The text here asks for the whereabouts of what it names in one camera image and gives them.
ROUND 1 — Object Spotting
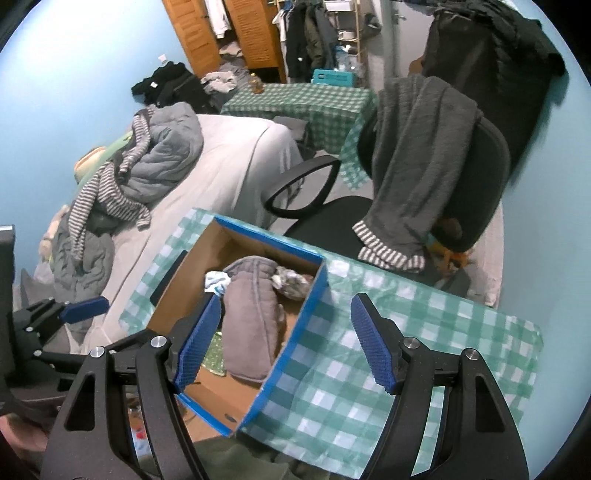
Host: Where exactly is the grey fleece mitten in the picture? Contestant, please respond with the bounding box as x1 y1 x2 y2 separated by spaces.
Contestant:
221 256 286 384

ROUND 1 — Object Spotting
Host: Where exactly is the white cloth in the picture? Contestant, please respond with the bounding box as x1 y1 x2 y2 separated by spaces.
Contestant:
204 270 231 297

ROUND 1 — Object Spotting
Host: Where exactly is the patterned cloth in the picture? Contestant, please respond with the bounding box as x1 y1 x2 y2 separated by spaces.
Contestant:
270 266 315 301

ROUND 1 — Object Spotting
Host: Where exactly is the green sparkly cloth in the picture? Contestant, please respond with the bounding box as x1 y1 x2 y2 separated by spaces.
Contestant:
201 330 226 377

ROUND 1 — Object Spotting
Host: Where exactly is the green checkered tablecloth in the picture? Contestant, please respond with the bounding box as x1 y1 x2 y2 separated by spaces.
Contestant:
117 207 546 480

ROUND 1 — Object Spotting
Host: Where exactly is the blue cardboard box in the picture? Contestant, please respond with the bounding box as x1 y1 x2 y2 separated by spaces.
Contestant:
147 216 328 436

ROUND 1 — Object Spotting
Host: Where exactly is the orange toy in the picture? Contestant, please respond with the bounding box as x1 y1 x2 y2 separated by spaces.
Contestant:
427 234 474 278

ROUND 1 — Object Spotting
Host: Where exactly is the black office chair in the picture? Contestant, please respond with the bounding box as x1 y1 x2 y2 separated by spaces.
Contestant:
262 113 510 297

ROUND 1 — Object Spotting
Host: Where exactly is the striped grey garment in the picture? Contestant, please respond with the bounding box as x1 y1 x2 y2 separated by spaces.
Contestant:
68 105 155 264

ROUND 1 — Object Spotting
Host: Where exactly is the bed with white sheet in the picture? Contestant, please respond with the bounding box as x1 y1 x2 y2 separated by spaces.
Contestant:
44 115 303 354

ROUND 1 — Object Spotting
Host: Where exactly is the grey quilted blanket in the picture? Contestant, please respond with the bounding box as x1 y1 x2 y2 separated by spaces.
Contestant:
50 102 204 302

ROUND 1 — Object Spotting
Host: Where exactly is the far green checkered table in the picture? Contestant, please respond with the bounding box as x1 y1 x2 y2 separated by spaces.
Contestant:
221 83 378 191

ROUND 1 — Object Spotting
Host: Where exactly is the black clothes pile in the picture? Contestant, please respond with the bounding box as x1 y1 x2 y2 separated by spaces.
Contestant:
131 61 219 114

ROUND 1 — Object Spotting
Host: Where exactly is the teal box on table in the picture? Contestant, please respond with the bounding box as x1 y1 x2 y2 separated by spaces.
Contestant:
311 69 356 87

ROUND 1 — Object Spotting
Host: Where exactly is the black jacket on chair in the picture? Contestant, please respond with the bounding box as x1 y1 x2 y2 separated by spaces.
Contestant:
422 1 566 171

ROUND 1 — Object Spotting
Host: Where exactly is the wooden louvered closet door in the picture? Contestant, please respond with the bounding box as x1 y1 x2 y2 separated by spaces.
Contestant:
162 0 287 83

